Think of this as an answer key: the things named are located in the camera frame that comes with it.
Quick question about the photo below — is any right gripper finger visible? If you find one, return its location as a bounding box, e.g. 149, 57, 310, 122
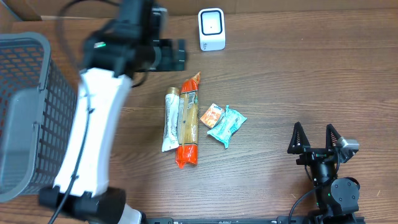
287, 122, 311, 154
326, 124, 341, 149

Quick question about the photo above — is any teal snack packet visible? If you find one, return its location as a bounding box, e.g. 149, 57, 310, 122
207, 105, 247, 149

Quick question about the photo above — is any small orange packet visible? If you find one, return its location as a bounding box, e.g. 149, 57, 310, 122
200, 103, 224, 129

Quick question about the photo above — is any white silver tube package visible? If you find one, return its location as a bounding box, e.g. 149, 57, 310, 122
162, 87, 180, 152

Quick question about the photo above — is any long orange snack package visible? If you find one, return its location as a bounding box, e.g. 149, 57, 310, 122
175, 72, 201, 169

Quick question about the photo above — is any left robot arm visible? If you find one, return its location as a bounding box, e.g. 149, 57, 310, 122
39, 0, 187, 224

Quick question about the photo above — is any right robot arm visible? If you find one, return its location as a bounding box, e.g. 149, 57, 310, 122
287, 122, 364, 223

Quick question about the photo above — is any white barcode scanner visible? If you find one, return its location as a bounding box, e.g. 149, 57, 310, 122
198, 7, 226, 52

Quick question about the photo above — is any grey plastic mesh basket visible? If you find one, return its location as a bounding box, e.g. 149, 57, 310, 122
1, 32, 76, 202

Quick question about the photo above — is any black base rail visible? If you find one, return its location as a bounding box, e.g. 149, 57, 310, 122
144, 216, 313, 224

